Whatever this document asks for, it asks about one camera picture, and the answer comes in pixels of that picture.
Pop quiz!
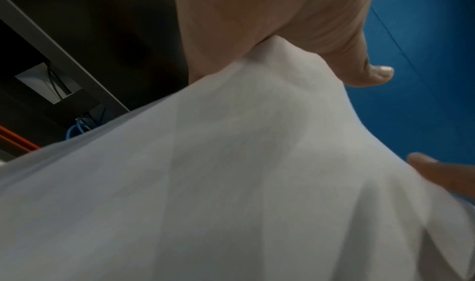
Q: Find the blue cable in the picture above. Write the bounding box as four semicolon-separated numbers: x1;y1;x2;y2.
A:
65;113;108;141

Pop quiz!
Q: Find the orange bar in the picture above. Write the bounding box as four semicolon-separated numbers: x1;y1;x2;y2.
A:
0;125;41;152

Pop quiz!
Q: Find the grey metal frame bar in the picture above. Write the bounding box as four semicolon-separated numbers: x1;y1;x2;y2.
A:
0;0;131;112

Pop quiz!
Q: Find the person's right hand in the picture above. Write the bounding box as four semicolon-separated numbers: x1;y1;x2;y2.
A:
407;152;475;201

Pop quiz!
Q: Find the white cable box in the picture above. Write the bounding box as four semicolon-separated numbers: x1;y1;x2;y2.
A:
15;62;83;104

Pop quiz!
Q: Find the white cloth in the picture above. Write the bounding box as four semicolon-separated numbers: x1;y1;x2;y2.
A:
0;36;475;281

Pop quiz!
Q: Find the person's left hand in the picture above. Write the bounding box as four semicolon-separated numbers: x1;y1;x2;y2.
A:
172;0;395;88

